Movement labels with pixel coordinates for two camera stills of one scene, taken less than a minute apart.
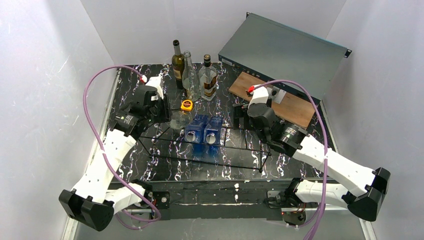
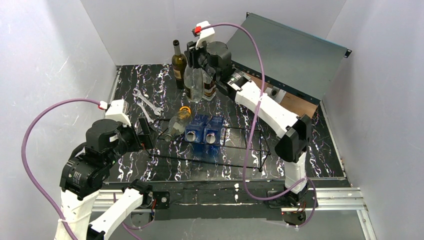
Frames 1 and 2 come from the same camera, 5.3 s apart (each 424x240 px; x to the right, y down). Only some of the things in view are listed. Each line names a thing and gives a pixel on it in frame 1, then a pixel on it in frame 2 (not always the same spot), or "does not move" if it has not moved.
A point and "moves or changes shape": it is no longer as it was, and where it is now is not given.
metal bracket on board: [276, 94] does not move
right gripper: [237, 115] → [192, 54]
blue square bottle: [213, 136] does not move
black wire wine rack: [217, 145] does not move
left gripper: [166, 108] → [144, 133]
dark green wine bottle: [177, 63] does not move
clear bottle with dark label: [179, 119] moves or changes shape
